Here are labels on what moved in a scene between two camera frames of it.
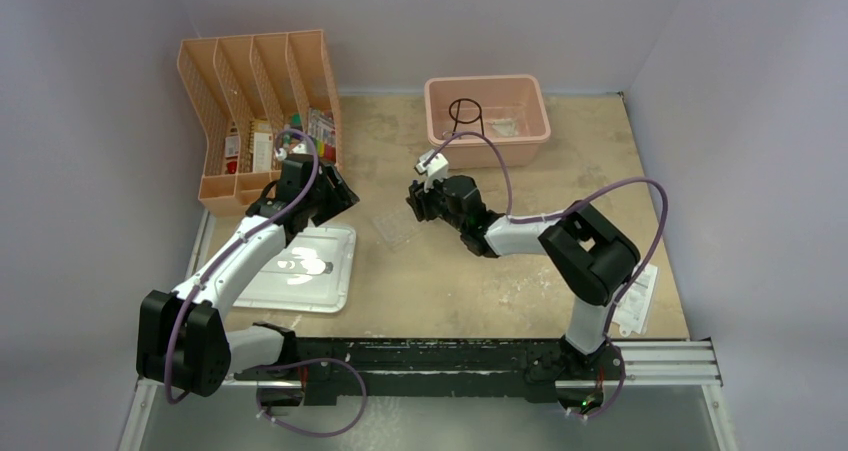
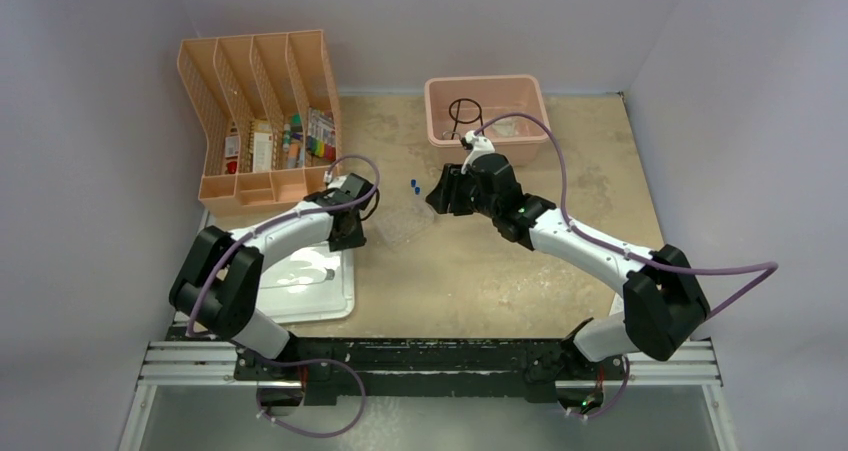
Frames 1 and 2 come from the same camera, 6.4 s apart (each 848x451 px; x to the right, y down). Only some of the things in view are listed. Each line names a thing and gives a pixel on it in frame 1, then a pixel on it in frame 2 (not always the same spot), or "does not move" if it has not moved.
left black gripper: [340, 198] → [354, 240]
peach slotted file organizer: [261, 97] does not move
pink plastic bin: [510, 108] does not move
